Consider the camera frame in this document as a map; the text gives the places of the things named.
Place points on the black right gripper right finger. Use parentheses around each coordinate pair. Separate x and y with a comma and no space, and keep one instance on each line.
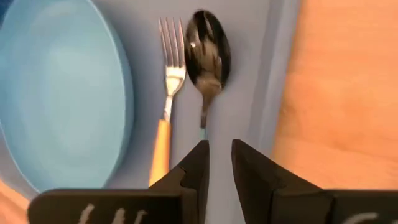
(280,202)

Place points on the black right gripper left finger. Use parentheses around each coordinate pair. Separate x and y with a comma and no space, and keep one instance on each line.
(174,205)

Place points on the blue rectangular plastic tray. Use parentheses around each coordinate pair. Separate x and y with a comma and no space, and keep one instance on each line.
(248,62)

